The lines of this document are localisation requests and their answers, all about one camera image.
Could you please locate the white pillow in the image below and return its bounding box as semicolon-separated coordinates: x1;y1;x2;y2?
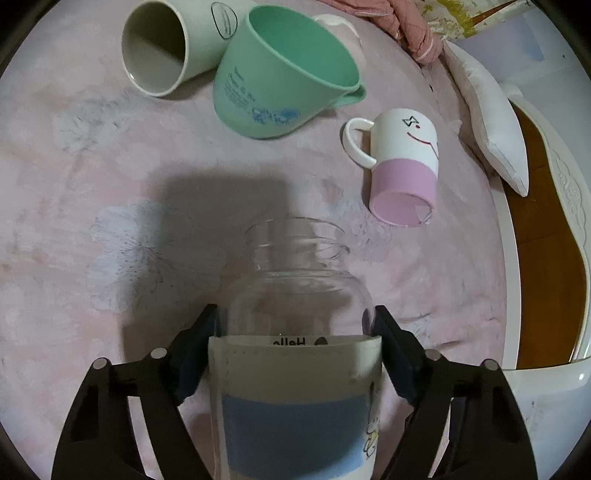
442;41;530;198

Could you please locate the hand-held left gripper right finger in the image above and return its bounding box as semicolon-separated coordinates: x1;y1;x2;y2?
372;305;540;480

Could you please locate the cream ceramic mug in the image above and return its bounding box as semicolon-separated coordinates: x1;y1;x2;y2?
121;0;259;97

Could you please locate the white bed frame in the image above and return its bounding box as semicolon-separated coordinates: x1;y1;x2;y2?
487;83;591;480

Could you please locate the yellow patterned fabric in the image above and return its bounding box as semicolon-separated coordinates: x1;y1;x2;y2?
418;0;532;43

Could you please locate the white and pink mug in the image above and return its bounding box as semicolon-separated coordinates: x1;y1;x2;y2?
342;108;439;229

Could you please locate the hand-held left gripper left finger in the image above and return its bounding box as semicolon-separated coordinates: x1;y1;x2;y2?
51;303;220;480

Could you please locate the glass bottle with sleeve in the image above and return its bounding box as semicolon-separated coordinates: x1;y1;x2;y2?
206;217;386;480

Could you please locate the pink cloth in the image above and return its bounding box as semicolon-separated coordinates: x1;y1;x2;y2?
323;0;446;64

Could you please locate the pink floral bedsheet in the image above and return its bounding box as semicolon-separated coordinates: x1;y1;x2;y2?
0;0;520;480

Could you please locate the green plastic cup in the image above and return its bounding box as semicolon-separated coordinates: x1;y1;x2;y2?
212;6;368;140

